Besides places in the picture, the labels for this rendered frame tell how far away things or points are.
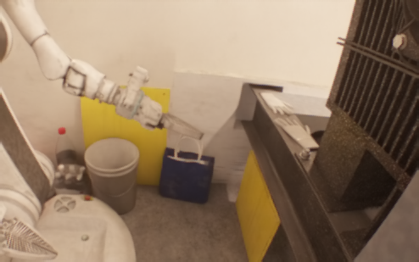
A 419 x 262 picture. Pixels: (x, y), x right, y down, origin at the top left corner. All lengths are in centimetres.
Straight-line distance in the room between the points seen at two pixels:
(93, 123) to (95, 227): 66
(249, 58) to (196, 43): 30
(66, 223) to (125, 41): 87
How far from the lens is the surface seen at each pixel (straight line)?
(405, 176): 62
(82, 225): 109
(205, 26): 138
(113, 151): 154
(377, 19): 76
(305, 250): 99
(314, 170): 91
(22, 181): 73
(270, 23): 145
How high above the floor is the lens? 115
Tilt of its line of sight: 30 degrees down
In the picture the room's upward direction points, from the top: 9 degrees clockwise
